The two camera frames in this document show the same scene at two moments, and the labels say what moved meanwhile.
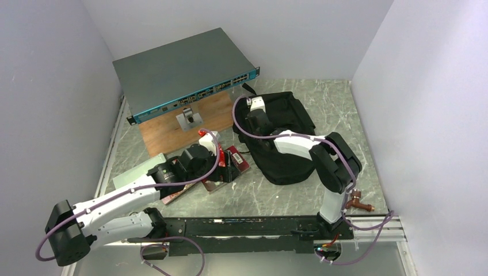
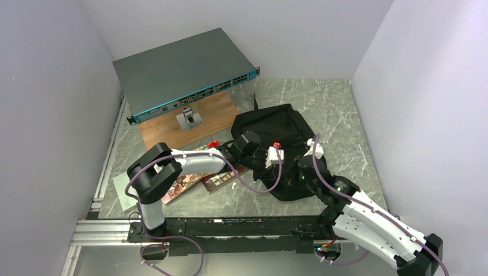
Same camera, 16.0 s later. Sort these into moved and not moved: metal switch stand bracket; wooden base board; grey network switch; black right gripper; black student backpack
Moved: black student backpack; black right gripper
Not moved: metal switch stand bracket; wooden base board; grey network switch
